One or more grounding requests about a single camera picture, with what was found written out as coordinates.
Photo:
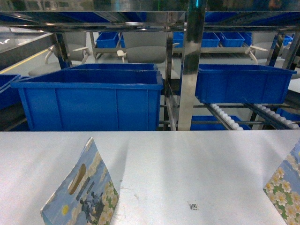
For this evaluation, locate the flower gift bag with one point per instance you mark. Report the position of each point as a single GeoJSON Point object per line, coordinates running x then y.
{"type": "Point", "coordinates": [283, 188]}
{"type": "Point", "coordinates": [87, 196]}

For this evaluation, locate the white roller conveyor track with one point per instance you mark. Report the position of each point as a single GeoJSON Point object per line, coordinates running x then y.
{"type": "Point", "coordinates": [223, 117]}

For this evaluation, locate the big blue crate behind table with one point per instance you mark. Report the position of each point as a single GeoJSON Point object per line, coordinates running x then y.
{"type": "Point", "coordinates": [93, 97]}

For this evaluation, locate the blue crate on lower shelf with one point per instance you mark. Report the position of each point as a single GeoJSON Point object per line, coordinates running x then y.
{"type": "Point", "coordinates": [208, 123]}

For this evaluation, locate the small blue crate on rollers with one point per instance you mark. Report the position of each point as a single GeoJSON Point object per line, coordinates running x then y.
{"type": "Point", "coordinates": [250, 84]}

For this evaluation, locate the QR code sticker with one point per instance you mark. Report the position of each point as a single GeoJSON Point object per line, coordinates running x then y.
{"type": "Point", "coordinates": [193, 205]}

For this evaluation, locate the perforated steel rack post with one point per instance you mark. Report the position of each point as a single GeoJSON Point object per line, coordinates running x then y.
{"type": "Point", "coordinates": [193, 41]}

